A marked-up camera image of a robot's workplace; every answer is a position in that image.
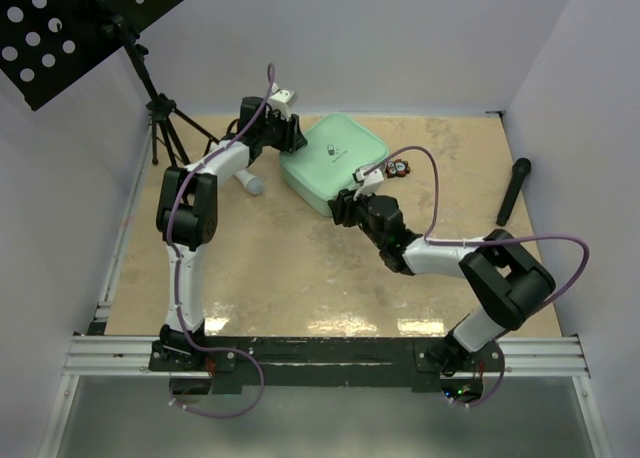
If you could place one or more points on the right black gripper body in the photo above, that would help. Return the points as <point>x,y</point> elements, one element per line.
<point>377,237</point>

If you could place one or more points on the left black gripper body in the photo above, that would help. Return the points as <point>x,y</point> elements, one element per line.
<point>277,132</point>

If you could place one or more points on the mint green medicine case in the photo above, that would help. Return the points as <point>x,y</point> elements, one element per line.
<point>336,146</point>

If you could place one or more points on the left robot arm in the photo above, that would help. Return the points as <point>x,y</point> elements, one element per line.
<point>187,214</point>

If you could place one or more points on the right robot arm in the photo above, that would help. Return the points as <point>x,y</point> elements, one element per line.
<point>510,283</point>

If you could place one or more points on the red owl toy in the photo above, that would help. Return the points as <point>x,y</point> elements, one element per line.
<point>397,168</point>

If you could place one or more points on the white microphone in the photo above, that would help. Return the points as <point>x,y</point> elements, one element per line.
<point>250,182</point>

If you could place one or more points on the black microphone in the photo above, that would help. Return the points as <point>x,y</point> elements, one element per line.
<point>519,172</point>

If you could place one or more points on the black perforated music stand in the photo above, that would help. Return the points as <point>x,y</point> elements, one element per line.
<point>48,45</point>

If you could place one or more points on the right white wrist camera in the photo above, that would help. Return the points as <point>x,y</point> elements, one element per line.
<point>367,181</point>

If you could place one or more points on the black base frame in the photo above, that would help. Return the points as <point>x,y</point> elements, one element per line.
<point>227,365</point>

